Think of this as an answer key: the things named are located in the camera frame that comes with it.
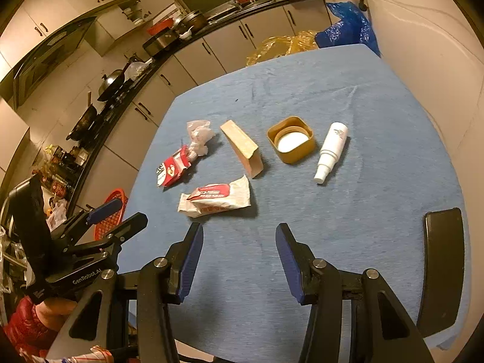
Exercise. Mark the black kitchen counter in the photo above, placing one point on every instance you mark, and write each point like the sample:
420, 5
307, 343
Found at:
211, 19

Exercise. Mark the row of grey cabinet doors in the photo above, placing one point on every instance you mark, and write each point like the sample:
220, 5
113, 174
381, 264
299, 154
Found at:
211, 56

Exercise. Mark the steel pot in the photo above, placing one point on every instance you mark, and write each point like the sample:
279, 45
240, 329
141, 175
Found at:
189, 20

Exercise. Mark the red basin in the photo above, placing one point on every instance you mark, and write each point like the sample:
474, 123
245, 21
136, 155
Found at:
160, 27

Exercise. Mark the range hood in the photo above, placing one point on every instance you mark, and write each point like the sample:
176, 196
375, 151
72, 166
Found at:
49, 60

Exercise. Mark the small white bowl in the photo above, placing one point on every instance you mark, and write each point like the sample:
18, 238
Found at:
185, 36

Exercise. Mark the tan cardboard box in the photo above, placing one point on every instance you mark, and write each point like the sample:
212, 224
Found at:
244, 147

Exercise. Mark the yellow square lid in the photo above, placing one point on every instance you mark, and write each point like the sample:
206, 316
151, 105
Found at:
302, 151

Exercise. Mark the yellow plastic bag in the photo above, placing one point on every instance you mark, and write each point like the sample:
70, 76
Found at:
279, 47

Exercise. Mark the white spray bottle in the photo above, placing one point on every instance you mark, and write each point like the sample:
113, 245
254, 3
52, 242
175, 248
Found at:
332, 143

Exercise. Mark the white plastic wrap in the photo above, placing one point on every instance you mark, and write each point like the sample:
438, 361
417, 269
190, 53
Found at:
200, 136

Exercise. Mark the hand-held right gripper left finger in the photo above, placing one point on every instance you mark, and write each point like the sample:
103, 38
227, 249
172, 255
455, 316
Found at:
191, 257

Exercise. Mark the white plastic bag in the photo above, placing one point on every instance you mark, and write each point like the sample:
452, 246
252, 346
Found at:
56, 215

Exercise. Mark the clear plastic bag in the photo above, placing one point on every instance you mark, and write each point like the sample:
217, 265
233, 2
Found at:
136, 69

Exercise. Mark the dark cooking pot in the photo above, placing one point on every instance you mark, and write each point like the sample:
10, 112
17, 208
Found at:
160, 43

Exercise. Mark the black chair back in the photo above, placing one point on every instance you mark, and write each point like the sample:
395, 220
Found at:
442, 272

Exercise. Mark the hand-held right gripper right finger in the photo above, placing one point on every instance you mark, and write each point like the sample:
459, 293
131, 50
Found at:
289, 257

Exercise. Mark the white wrapper with red print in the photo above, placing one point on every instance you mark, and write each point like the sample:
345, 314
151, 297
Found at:
215, 198

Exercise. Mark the red plastic basket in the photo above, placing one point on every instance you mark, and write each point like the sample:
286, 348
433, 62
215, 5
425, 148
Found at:
111, 215

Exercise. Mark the grey wall cabinets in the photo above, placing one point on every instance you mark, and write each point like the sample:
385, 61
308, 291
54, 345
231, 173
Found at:
68, 0

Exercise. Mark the blue plastic bag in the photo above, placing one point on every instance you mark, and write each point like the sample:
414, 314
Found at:
348, 26

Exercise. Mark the row of condiment bottles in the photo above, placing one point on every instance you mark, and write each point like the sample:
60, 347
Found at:
64, 170

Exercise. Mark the person's left forearm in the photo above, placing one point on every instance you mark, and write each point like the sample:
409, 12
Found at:
26, 325

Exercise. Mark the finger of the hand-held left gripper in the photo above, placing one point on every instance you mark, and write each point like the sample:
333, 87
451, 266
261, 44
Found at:
128, 227
106, 208

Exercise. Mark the person's left hand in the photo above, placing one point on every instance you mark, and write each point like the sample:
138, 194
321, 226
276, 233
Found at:
56, 312

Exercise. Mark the red and white carton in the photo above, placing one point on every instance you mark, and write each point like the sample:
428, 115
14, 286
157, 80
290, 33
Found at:
174, 166

